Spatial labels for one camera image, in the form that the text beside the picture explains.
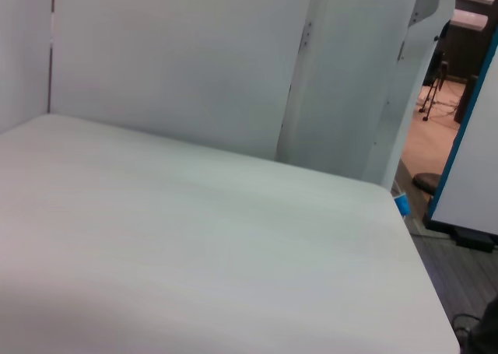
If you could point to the dark cabinet with white top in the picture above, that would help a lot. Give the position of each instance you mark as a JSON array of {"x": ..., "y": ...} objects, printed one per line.
[{"x": 467, "y": 43}]

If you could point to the black floor power box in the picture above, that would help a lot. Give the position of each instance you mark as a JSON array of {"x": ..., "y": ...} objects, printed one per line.
[{"x": 472, "y": 239}]

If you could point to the blue-edged white partition board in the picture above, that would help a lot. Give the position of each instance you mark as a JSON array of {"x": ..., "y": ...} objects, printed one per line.
[{"x": 470, "y": 155}]

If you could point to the white curved partition panel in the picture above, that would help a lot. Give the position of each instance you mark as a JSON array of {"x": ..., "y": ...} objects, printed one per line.
[{"x": 350, "y": 89}]

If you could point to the blue tag at table edge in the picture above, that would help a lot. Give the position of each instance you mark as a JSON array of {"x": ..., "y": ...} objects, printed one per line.
[{"x": 401, "y": 204}]

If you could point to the black camera tripod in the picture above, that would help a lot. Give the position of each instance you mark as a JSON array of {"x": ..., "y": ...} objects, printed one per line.
[{"x": 433, "y": 89}]

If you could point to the black round floor base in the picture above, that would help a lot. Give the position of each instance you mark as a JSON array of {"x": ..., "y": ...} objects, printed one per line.
[{"x": 426, "y": 181}]

